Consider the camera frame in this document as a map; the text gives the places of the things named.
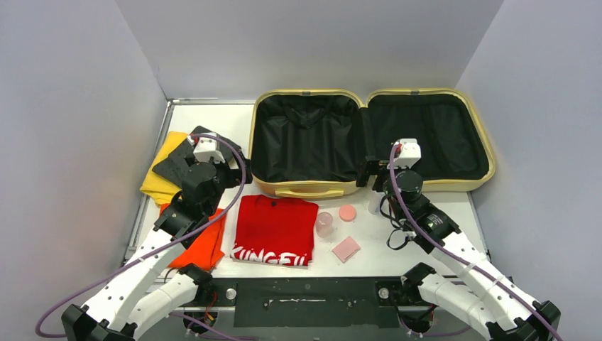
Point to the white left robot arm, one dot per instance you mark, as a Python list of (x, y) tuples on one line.
[(123, 309)]

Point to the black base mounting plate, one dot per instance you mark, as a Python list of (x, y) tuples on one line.
[(316, 302)]

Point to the dark grey dotted cloth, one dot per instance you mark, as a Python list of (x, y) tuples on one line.
[(175, 165)]

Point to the white spray bottle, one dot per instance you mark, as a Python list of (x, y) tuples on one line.
[(374, 204)]

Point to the red printed t-shirt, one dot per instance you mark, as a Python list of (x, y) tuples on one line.
[(275, 231)]

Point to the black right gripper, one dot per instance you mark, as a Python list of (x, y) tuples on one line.
[(376, 166)]

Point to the yellow open suitcase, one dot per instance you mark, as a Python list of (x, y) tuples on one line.
[(311, 143)]

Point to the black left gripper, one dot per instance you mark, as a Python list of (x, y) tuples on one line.
[(234, 175)]

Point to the pink square sponge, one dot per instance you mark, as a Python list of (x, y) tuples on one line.
[(345, 249)]

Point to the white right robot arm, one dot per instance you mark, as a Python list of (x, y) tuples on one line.
[(487, 301)]

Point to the round pink soap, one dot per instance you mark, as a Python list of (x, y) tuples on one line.
[(347, 213)]

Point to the orange folded t-shirt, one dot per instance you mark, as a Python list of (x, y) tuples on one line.
[(205, 252)]

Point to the clear plastic cup bottle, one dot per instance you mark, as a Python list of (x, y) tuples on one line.
[(324, 224)]

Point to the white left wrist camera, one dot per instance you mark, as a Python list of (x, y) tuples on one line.
[(206, 149)]

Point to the yellow folded t-shirt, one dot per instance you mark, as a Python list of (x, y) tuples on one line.
[(160, 190)]

